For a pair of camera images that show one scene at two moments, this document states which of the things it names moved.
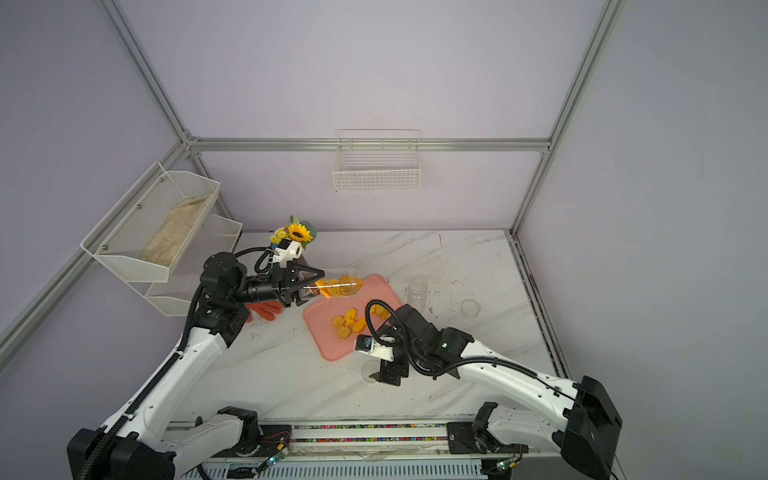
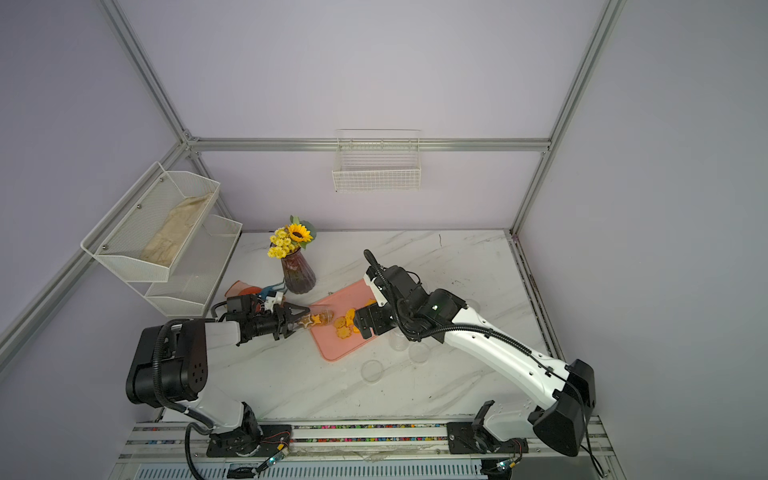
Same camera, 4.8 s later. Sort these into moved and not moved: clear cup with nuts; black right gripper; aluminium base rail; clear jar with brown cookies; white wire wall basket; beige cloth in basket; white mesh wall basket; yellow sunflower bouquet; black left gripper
Moved: clear jar with brown cookies; black left gripper; black right gripper; clear cup with nuts
Not moved: white wire wall basket; beige cloth in basket; white mesh wall basket; aluminium base rail; yellow sunflower bouquet
